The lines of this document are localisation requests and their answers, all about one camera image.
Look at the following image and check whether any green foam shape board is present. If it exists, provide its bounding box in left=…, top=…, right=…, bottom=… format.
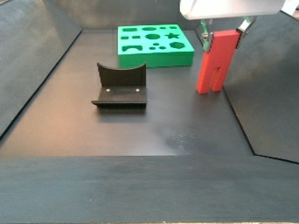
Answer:
left=117, top=24, right=193, bottom=68

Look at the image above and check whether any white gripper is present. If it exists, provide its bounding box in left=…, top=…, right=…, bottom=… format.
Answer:
left=180, top=0, right=285, bottom=52

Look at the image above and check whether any red double-square peg block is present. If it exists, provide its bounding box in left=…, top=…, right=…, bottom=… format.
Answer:
left=196, top=30, right=238, bottom=94

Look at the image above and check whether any black curved holder stand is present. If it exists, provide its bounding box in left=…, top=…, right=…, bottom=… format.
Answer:
left=90, top=63, right=146, bottom=108

